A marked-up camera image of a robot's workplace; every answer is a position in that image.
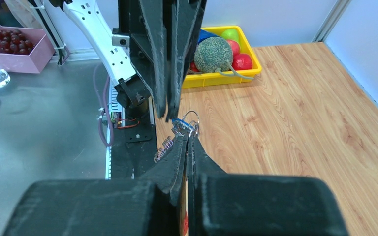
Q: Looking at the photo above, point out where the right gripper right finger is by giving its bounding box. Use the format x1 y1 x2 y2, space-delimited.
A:
187 137 349 236

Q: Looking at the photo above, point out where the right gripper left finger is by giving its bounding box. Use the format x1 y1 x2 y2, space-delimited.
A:
3 137 188 236

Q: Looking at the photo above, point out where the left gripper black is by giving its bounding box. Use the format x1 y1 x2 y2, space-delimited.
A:
113 0 207 121

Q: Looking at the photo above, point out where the blue tag key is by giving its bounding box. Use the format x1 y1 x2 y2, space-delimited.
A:
172 110 200 137

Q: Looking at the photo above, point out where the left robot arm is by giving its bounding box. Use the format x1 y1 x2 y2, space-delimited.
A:
51 0 206 120

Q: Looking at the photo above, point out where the blue snack bag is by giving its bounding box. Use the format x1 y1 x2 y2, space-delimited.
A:
197 29 217 45

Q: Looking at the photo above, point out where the netted melon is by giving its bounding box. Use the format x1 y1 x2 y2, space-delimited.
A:
193 37 254 80

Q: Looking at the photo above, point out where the green apple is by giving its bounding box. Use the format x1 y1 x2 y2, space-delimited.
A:
220 28 240 44

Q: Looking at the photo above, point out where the yellow plastic bin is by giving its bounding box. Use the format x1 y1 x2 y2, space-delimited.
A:
182 25 262 89

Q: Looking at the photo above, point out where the red apple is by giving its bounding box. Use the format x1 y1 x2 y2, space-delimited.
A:
227 40 240 56

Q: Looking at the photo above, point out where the red tomato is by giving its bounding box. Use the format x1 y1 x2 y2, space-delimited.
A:
232 54 253 71

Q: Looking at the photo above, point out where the pink box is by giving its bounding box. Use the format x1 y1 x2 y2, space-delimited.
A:
0 26 55 74

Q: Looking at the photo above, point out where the red grapes bunch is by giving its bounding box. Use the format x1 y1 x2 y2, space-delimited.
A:
0 29 36 55

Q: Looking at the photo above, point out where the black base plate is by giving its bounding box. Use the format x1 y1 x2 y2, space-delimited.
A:
110 97 158 180

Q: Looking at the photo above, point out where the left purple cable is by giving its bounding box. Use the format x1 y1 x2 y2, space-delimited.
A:
93 63 115 147

